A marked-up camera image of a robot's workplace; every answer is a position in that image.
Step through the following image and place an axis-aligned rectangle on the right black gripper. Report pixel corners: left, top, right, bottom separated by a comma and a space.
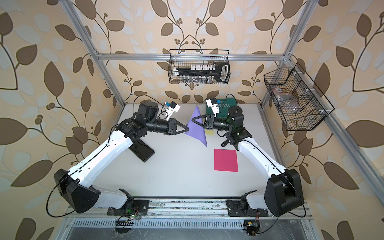
193, 114, 234, 133

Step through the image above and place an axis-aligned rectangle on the purple square paper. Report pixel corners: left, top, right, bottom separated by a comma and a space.
185, 106, 208, 147

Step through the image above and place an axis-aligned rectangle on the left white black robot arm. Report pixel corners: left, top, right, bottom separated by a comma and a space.
54, 101, 189, 214

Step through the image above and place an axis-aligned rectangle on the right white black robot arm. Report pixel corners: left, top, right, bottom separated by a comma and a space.
191, 106, 305, 217

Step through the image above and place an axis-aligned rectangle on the yellow square paper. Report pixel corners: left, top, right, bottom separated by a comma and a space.
205, 130, 214, 136

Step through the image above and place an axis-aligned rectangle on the pink square paper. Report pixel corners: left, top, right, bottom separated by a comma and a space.
214, 149, 239, 172

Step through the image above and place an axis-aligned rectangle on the green tool case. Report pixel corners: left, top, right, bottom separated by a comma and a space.
206, 97, 237, 118

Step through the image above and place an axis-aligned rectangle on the green black pipe wrench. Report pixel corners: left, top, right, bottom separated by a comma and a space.
221, 140, 229, 148

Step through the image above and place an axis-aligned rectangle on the black flat tray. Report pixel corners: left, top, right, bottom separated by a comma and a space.
129, 140, 155, 163

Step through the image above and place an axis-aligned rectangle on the black socket holder tool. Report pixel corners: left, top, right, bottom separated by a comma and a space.
169, 62, 231, 84

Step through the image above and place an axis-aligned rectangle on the plastic bag in basket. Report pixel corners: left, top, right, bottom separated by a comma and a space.
273, 87, 300, 112

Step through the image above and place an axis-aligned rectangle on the black wire basket back wall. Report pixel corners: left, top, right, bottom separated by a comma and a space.
168, 48, 231, 85

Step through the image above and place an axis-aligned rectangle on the black wire basket wall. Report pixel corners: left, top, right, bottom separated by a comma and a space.
168, 48, 231, 85
264, 63, 335, 131

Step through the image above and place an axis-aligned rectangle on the aluminium front rail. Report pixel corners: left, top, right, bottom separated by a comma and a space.
63, 197, 313, 220

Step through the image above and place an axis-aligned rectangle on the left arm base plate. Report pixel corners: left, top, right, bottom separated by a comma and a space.
107, 200, 150, 216

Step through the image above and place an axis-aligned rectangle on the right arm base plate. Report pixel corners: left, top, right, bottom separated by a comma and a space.
226, 200, 269, 217

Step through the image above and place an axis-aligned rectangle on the black wire basket right wall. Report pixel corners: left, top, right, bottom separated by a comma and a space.
264, 63, 335, 131

